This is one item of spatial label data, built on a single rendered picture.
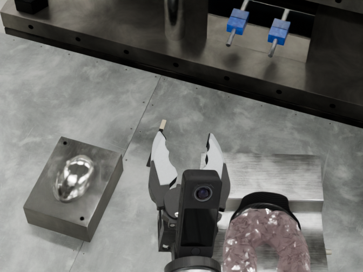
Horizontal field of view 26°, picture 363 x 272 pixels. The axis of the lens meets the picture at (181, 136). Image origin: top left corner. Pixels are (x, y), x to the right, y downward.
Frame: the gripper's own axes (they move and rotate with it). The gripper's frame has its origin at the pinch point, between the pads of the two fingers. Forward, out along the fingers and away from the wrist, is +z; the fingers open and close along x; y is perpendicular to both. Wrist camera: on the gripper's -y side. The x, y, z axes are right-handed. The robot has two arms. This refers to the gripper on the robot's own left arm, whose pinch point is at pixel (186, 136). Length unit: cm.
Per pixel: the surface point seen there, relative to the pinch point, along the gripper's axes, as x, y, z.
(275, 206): 29, 55, 23
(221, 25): 22, 58, 79
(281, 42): 36, 54, 70
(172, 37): 10, 65, 80
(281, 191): 29, 51, 24
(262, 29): 32, 55, 74
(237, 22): 25, 54, 75
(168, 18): 8, 59, 80
